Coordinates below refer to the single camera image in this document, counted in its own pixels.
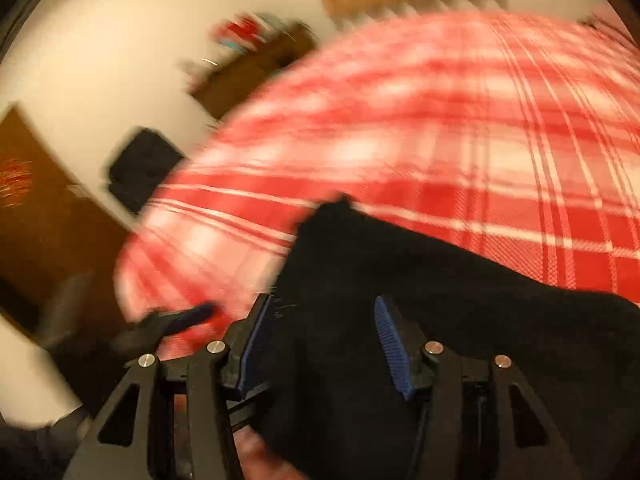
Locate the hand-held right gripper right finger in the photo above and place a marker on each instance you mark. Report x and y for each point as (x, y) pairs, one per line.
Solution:
(395, 350)

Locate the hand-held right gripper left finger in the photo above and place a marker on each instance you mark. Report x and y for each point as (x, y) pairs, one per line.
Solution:
(252, 355)

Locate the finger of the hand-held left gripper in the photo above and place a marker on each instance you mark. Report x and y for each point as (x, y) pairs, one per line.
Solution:
(192, 316)

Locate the black pants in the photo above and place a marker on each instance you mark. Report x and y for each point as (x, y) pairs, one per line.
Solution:
(425, 310)

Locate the brown wooden door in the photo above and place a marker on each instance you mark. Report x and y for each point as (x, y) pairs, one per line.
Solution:
(45, 240)

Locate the black chair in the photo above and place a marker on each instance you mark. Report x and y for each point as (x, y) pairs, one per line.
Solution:
(142, 170)

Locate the red door decoration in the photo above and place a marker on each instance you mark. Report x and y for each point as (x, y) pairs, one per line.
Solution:
(15, 182)

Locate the red plaid blanket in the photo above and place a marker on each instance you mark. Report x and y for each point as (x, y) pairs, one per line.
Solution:
(425, 135)

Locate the wooden cabinet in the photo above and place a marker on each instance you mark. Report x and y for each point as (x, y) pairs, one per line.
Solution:
(250, 75)

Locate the red gift box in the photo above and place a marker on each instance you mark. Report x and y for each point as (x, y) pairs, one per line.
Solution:
(245, 30)

